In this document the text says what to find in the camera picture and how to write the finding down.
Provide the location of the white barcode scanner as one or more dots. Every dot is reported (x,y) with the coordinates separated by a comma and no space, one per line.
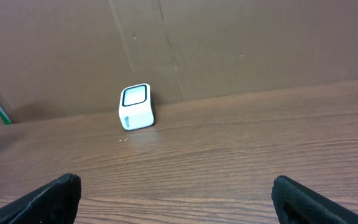
(136,107)

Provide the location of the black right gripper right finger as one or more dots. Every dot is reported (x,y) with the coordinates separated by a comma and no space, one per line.
(296,204)

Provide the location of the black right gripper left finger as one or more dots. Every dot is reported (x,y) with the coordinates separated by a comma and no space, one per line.
(55,202)

